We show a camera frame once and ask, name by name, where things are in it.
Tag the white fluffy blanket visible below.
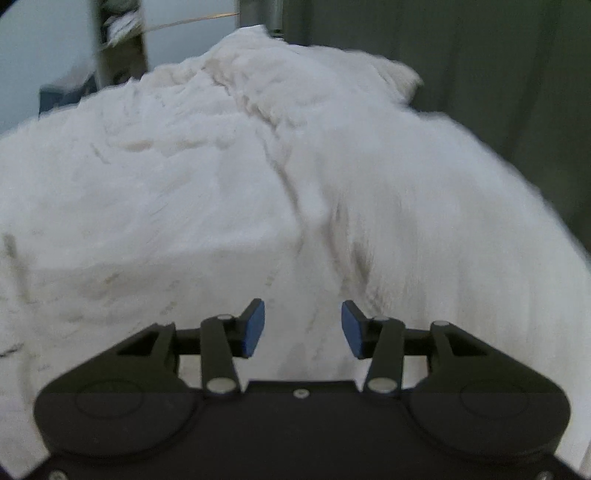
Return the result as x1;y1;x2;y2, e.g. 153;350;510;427
0;25;591;478

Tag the white sliding wardrobe door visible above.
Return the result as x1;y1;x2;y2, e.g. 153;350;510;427
141;0;243;77

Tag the stack of white folded clothes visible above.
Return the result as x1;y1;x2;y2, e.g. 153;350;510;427
102;0;145;49

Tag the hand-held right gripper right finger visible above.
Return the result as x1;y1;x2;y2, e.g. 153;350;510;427
341;299;491;398

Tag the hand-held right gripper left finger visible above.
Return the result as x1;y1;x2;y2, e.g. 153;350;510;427
116;298;267;398

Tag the white fluffy pillow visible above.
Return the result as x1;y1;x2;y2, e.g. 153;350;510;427
369;55;424;109

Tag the white open wardrobe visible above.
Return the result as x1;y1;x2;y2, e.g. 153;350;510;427
90;0;284;88

